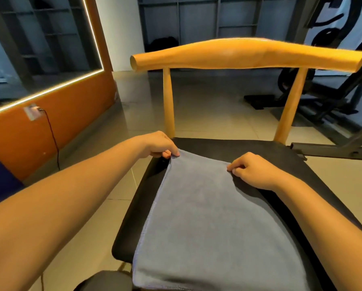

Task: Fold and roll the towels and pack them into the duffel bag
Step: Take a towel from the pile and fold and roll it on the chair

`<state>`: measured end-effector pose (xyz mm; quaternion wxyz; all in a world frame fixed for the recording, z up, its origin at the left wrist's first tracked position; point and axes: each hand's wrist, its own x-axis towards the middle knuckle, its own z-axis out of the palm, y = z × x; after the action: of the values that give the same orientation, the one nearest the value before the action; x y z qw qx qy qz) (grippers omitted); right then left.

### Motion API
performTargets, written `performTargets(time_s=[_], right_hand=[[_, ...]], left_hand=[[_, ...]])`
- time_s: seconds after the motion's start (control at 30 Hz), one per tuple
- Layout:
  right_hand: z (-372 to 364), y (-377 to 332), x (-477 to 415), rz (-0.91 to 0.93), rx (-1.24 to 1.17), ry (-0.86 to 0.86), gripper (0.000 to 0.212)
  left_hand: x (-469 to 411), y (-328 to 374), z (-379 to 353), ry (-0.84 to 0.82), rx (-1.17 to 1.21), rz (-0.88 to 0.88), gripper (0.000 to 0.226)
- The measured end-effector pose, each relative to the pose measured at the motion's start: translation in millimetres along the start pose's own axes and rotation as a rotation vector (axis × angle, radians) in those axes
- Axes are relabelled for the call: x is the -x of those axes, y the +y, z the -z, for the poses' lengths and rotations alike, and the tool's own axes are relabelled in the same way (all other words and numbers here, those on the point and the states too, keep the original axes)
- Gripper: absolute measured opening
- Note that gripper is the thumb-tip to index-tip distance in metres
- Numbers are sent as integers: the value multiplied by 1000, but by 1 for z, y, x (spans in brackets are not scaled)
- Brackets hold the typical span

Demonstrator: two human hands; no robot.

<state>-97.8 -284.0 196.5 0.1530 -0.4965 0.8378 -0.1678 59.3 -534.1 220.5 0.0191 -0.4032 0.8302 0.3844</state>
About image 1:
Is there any person's left forearm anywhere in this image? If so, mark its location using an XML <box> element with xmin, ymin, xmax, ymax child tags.
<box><xmin>0</xmin><ymin>139</ymin><xmax>151</xmax><ymax>291</ymax></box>

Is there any wall mirror with light strip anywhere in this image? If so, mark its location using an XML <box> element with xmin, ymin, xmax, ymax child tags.
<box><xmin>0</xmin><ymin>0</ymin><xmax>104</xmax><ymax>119</ymax></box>

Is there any person's right hand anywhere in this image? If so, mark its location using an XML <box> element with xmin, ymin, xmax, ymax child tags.
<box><xmin>227</xmin><ymin>152</ymin><xmax>288</xmax><ymax>193</ymax></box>

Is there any grey shelf unit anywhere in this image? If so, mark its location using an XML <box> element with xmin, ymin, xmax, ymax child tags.
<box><xmin>137</xmin><ymin>0</ymin><xmax>303</xmax><ymax>49</ymax></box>

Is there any black and grey gym machine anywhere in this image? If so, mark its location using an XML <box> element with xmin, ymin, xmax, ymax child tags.
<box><xmin>244</xmin><ymin>0</ymin><xmax>362</xmax><ymax>161</ymax></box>

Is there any person's left hand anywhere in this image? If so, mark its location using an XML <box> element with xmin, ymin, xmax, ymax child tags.
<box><xmin>132</xmin><ymin>131</ymin><xmax>180</xmax><ymax>159</ymax></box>

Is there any white wall socket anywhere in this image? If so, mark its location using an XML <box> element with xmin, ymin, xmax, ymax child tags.
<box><xmin>23</xmin><ymin>104</ymin><xmax>43</xmax><ymax>121</ymax></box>

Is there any black cable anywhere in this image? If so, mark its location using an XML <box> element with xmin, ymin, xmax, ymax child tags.
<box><xmin>38</xmin><ymin>108</ymin><xmax>62</xmax><ymax>171</ymax></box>

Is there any single blue-grey towel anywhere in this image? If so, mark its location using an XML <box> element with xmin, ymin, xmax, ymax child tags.
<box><xmin>132</xmin><ymin>150</ymin><xmax>309</xmax><ymax>291</ymax></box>

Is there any person's right forearm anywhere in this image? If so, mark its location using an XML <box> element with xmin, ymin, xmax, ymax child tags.
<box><xmin>275</xmin><ymin>175</ymin><xmax>362</xmax><ymax>291</ymax></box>

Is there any wooden chair with black seat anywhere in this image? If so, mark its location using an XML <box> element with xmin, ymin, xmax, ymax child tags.
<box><xmin>75</xmin><ymin>37</ymin><xmax>362</xmax><ymax>291</ymax></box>

